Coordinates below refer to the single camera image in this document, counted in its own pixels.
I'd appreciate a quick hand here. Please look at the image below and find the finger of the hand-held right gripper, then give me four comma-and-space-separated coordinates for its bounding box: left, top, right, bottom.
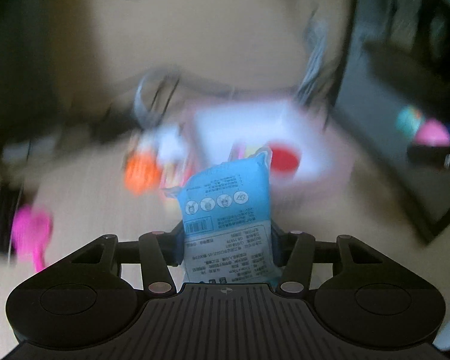
407, 143, 450, 177

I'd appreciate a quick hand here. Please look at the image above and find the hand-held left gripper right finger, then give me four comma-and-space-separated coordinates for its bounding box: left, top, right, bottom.
273, 220, 402, 293

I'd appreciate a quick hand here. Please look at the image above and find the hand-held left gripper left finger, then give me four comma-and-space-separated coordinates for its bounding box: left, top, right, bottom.
50, 220, 184, 294

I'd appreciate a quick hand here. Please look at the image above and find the teal and pink toy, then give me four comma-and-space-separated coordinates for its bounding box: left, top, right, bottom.
395, 106, 450, 148

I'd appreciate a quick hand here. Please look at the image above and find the white charger plug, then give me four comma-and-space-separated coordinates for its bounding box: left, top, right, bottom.
154, 125, 186, 164

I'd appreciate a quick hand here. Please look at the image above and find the pink storage box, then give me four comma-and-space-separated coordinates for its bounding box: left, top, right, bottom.
180, 99, 355, 205

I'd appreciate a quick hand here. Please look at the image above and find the pink plastic toy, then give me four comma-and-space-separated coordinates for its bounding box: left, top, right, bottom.
10, 205, 54, 271

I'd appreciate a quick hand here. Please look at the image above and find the red round lid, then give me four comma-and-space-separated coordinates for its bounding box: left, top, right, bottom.
265, 140, 304, 180

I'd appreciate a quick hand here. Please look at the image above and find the black keyboard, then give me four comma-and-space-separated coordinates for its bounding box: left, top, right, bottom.
0, 191, 28, 256

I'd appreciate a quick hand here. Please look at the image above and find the black monitor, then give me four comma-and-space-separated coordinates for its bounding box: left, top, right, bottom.
0, 0, 81, 152

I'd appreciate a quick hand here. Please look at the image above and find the white bundled cable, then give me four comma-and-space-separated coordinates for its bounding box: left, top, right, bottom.
294, 5, 336, 115

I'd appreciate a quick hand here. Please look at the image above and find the white curved cable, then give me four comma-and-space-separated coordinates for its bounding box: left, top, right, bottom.
133, 69, 181, 128

